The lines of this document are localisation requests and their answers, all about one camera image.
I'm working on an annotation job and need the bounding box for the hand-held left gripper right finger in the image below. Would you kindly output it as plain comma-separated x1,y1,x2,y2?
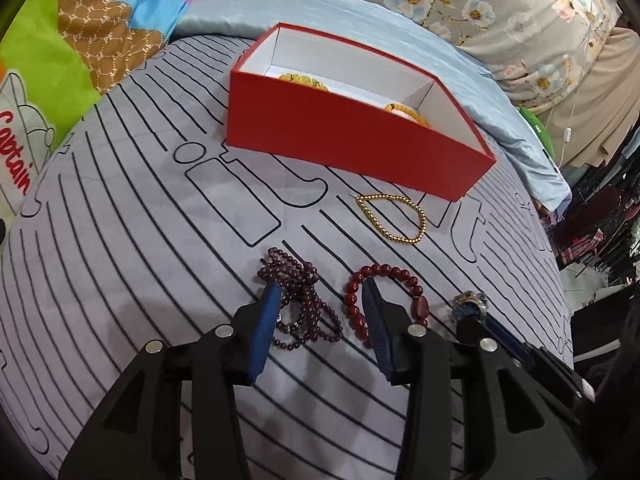
361,279,576,480

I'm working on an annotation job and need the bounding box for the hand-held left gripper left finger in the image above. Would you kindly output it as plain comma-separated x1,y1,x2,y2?
59,280,284,480

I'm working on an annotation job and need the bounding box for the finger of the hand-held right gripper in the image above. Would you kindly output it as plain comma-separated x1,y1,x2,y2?
455,312,487,348
452,307,597,402

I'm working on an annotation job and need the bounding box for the red bead bracelet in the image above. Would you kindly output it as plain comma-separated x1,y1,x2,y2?
343,262,431,349

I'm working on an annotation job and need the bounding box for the dark garnet bead necklace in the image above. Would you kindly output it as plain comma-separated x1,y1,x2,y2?
257,246,345,351

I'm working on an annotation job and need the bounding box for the red cardboard box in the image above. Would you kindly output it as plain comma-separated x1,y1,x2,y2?
225,22,498,203

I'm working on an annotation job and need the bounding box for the orange bead bracelet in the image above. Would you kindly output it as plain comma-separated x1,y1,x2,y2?
384,102,431,129

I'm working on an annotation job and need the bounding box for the yellow bead bracelet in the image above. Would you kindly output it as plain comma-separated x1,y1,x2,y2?
277,73,332,93

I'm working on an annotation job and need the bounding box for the green plush toy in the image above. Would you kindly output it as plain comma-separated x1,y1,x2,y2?
517,105,562,167

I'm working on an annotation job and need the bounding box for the beige cloth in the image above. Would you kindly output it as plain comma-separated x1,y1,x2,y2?
542,25,640,172

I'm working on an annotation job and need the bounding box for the grey floral blanket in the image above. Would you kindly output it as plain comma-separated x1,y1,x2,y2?
260,0,632,117

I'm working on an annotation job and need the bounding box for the colourful cartoon blanket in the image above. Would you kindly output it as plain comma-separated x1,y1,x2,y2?
0,0,202,222

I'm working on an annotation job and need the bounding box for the gold bead bracelet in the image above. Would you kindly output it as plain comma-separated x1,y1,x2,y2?
356,193,428,246

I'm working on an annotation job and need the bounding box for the white cable with switch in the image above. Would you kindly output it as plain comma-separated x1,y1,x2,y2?
559,0,597,169

